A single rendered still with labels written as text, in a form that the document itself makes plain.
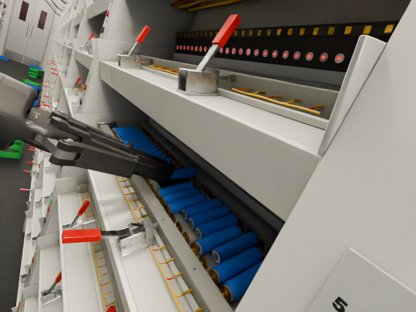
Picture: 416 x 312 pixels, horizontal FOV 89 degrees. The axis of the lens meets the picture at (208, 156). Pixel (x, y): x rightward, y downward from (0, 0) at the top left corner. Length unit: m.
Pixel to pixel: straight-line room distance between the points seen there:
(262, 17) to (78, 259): 0.62
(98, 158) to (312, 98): 0.23
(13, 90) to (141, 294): 0.24
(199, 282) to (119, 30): 0.60
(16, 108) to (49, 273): 0.60
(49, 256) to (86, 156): 0.62
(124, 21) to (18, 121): 0.46
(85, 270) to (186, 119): 0.41
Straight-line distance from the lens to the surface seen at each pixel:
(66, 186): 0.75
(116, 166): 0.28
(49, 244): 0.87
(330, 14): 0.43
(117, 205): 0.37
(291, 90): 0.21
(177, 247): 0.26
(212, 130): 0.17
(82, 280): 0.53
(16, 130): 0.27
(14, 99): 0.28
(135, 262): 0.29
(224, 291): 0.25
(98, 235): 0.27
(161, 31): 0.70
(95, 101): 0.67
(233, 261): 0.27
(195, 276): 0.24
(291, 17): 0.47
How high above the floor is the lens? 1.10
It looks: 11 degrees down
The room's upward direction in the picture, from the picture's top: 24 degrees clockwise
